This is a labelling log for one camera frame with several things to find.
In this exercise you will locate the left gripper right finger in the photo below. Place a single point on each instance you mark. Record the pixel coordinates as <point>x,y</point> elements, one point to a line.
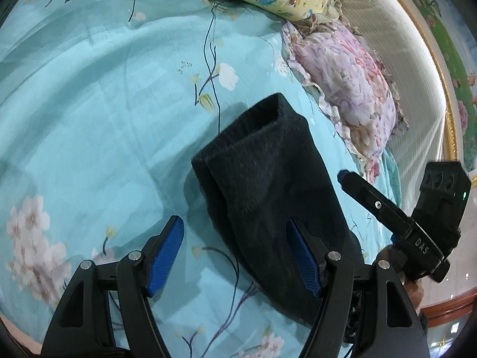
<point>365,305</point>

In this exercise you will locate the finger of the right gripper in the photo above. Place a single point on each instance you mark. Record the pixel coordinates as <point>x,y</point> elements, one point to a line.
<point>344,177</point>

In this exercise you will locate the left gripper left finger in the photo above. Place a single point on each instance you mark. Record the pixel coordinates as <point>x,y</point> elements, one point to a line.
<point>81,325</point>

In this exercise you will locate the white striped headboard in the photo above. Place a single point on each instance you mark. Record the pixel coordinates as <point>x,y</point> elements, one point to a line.
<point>392,29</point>

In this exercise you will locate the person right hand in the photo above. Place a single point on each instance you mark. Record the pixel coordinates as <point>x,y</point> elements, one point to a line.
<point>415,292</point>

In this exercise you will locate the pink floral pillow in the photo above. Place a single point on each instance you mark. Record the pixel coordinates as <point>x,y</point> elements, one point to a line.
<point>351,86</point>

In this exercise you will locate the turquoise floral bed sheet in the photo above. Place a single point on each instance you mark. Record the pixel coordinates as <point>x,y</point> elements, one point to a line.
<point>103,105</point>

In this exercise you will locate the black pants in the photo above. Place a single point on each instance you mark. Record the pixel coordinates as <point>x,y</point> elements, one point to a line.
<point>261,171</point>

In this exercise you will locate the gold framed landscape painting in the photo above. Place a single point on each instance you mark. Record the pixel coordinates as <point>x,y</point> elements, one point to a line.
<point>456,45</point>

